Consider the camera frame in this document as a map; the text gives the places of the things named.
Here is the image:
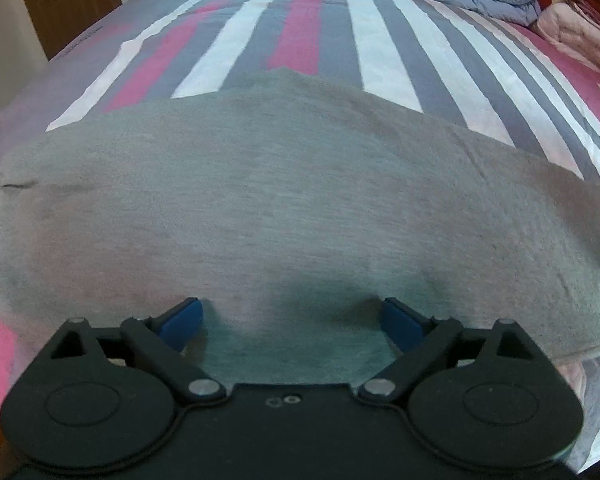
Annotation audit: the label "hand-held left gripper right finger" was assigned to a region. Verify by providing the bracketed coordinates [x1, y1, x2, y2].
[357, 297, 547, 404]

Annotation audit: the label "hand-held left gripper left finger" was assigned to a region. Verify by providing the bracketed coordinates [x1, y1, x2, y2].
[42, 296, 227, 404]

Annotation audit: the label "grey pants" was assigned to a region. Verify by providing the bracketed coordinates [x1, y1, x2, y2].
[0, 66, 600, 387]

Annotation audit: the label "bed with striped sheet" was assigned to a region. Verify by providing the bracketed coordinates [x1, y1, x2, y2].
[0, 0, 600, 461]

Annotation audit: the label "folded pink blanket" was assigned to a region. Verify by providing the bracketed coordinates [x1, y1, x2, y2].
[535, 0, 600, 79]

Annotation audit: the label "brown wooden door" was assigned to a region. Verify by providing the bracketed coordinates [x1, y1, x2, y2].
[12, 0, 124, 59]

